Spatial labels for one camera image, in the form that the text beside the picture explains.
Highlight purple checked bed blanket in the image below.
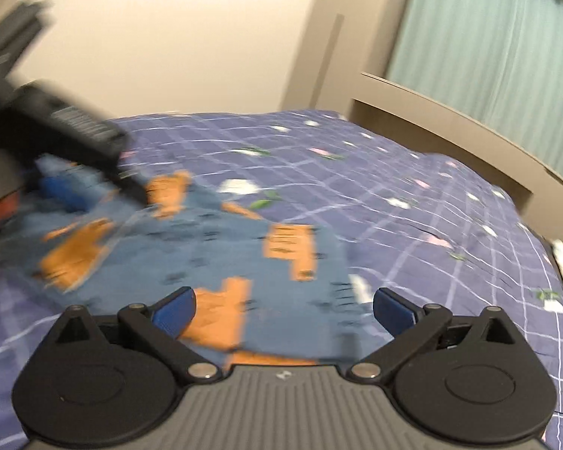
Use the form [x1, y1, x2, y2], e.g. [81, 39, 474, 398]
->
[0, 109, 563, 450]

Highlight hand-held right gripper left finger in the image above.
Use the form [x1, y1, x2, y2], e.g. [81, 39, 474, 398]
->
[47, 286, 222, 383]

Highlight teal window curtain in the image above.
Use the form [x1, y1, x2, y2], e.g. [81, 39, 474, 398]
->
[385, 0, 563, 183]

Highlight grey tall wardrobe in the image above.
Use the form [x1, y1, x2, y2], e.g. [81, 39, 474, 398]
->
[280, 0, 420, 120]

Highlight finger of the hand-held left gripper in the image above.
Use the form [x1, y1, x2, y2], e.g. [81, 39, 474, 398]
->
[105, 168, 149, 208]
[38, 172, 93, 215]

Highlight blue pants with orange print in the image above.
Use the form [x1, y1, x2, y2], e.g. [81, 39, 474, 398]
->
[0, 154, 360, 367]

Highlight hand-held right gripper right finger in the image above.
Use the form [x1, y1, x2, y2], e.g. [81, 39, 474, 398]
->
[347, 287, 521, 383]

